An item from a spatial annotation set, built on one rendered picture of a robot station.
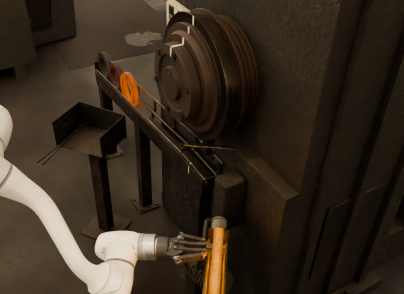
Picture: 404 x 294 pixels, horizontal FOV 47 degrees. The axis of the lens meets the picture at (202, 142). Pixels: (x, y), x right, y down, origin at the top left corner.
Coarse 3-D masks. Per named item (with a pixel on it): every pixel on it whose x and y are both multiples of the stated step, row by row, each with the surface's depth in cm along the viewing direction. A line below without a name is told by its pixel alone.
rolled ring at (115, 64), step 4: (112, 64) 254; (116, 64) 252; (108, 68) 262; (112, 68) 259; (116, 68) 251; (120, 68) 252; (108, 72) 265; (112, 72) 263; (116, 72) 252; (120, 72) 251; (112, 76) 264; (112, 80) 264; (116, 80) 265; (116, 84) 264; (120, 88) 254
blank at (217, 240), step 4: (216, 228) 156; (220, 228) 156; (216, 232) 154; (220, 232) 154; (216, 236) 152; (220, 236) 152; (216, 240) 151; (220, 240) 151; (216, 244) 151; (220, 244) 151; (212, 248) 150; (216, 248) 150; (220, 248) 150; (212, 252) 150; (216, 252) 150; (220, 252) 150; (212, 256) 150; (216, 256) 150; (220, 256) 150
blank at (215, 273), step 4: (212, 260) 144; (216, 260) 145; (220, 260) 145; (212, 264) 142; (216, 264) 142; (220, 264) 142; (212, 268) 140; (216, 268) 140; (220, 268) 140; (212, 272) 139; (216, 272) 139; (220, 272) 139; (212, 276) 138; (216, 276) 138; (220, 276) 138; (212, 280) 137; (216, 280) 137; (220, 280) 138; (212, 284) 137; (216, 284) 137; (212, 288) 137; (216, 288) 137; (212, 292) 137; (216, 292) 137
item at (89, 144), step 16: (64, 112) 218; (80, 112) 229; (96, 112) 225; (112, 112) 220; (64, 128) 221; (80, 128) 231; (96, 128) 230; (112, 128) 211; (64, 144) 220; (80, 144) 219; (96, 144) 219; (112, 144) 215; (96, 160) 224; (96, 176) 231; (96, 192) 238; (96, 208) 246; (96, 224) 258; (112, 224) 256; (128, 224) 259
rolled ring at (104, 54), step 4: (100, 52) 268; (104, 52) 268; (100, 56) 270; (104, 56) 265; (108, 56) 266; (100, 60) 275; (104, 60) 266; (108, 60) 265; (100, 64) 277; (104, 64) 278; (108, 64) 264; (100, 68) 277; (104, 68) 278; (100, 72) 279; (104, 72) 278; (108, 76) 267; (108, 80) 270
